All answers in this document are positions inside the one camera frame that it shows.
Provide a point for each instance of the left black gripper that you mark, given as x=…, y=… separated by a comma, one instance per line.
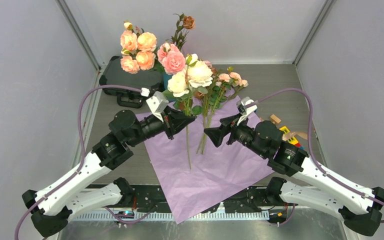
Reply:
x=174, y=120

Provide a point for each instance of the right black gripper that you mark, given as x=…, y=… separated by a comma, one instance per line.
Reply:
x=217, y=133

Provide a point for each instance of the cream white rose stem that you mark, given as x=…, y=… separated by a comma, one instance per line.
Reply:
x=195, y=76

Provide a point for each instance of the pink flower bouquet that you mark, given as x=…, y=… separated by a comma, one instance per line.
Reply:
x=225, y=86

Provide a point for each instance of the purple and pink wrapping paper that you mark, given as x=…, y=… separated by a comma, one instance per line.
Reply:
x=193, y=182

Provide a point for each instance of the large pink rose stem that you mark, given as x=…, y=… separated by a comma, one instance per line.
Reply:
x=171, y=58

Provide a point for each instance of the brown rose flower stem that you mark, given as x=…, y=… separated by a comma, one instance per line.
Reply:
x=183, y=26

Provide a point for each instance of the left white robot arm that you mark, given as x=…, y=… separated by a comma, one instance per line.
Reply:
x=53, y=207

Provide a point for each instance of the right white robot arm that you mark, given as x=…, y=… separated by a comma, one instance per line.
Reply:
x=332, y=194

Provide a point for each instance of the teal vase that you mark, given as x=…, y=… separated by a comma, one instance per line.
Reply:
x=168, y=94

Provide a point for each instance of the wooden rectangular block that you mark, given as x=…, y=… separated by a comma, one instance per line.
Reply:
x=274, y=119

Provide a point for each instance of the yellow window block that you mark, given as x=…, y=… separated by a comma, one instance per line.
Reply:
x=286, y=130

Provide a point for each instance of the black carrying case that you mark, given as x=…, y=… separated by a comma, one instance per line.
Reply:
x=115, y=75

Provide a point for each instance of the peach artificial roses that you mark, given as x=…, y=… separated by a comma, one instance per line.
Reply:
x=138, y=50

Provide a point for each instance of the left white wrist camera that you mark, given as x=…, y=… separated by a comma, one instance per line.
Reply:
x=157, y=104

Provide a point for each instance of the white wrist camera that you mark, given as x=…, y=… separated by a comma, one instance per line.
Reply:
x=157, y=104
x=245, y=106

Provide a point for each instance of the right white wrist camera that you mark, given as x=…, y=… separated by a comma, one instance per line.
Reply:
x=245, y=106

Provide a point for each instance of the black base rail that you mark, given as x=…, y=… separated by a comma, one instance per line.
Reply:
x=150, y=198

